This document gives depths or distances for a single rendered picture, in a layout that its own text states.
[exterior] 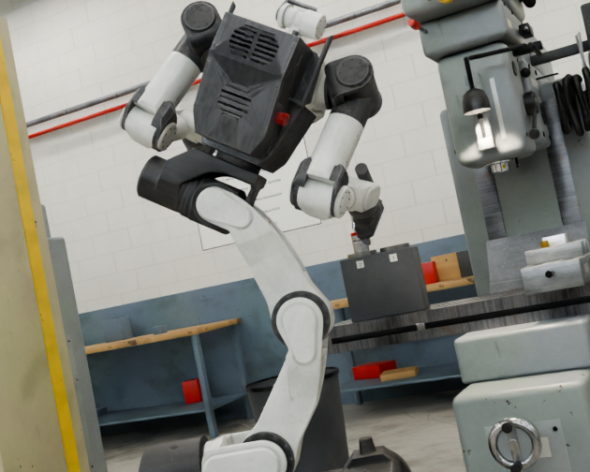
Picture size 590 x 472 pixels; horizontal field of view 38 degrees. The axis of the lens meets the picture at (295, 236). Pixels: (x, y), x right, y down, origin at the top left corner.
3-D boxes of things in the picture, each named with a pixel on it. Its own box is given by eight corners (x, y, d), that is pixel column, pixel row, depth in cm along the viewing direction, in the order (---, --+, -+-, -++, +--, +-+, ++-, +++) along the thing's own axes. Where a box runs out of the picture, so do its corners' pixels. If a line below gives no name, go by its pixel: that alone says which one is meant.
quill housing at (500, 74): (529, 151, 230) (505, 36, 232) (455, 169, 239) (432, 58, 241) (540, 154, 248) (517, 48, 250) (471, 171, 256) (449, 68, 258)
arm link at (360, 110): (357, 111, 196) (377, 63, 200) (322, 103, 199) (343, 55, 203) (366, 137, 206) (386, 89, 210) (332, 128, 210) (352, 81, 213)
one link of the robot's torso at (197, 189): (178, 215, 208) (197, 171, 208) (192, 218, 221) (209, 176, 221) (227, 236, 206) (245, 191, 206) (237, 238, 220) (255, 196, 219)
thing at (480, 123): (494, 146, 230) (478, 71, 232) (479, 150, 232) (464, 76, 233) (496, 147, 234) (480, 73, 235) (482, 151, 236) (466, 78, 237)
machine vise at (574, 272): (584, 285, 215) (575, 243, 215) (525, 295, 221) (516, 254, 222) (597, 274, 247) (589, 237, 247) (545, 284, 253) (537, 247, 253)
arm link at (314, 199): (356, 215, 215) (327, 231, 198) (319, 205, 219) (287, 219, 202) (363, 175, 212) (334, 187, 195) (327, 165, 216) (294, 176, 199)
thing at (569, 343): (597, 367, 210) (586, 318, 211) (460, 385, 224) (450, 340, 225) (612, 338, 256) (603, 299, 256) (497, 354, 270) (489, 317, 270)
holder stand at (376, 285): (425, 309, 245) (410, 242, 246) (351, 323, 251) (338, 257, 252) (430, 306, 257) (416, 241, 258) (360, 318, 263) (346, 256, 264)
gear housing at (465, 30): (509, 32, 228) (501, -4, 229) (422, 58, 238) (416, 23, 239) (530, 52, 259) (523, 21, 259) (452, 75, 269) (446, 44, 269)
